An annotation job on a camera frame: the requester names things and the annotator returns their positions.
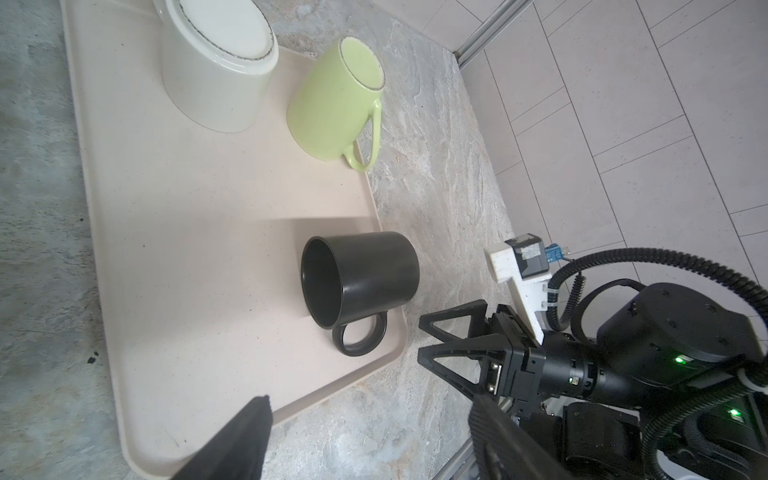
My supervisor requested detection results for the light green mug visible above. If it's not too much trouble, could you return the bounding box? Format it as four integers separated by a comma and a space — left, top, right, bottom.
287, 36, 386, 173

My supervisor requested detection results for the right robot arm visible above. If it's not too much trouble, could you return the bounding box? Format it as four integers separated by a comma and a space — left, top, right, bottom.
418, 241, 767, 479

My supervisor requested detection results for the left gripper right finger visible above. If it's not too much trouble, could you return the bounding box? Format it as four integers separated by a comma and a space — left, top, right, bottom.
468, 395, 572, 480

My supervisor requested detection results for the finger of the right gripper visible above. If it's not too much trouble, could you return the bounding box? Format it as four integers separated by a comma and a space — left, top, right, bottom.
418, 299, 488, 342
417, 334, 510, 399

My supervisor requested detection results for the white mug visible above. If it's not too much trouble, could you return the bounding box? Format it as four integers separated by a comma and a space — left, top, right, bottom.
153, 0, 279, 133

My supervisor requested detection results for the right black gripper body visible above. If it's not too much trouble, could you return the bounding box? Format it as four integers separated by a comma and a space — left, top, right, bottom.
483, 304, 546, 417

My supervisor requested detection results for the beige plastic tray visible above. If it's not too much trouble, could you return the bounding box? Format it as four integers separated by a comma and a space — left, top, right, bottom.
62, 1, 407, 479

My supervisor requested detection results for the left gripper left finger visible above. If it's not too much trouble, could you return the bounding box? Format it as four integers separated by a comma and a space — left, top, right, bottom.
172, 396, 273, 479

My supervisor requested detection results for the black mug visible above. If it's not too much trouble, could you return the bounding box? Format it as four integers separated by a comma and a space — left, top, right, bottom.
300, 231, 420, 357

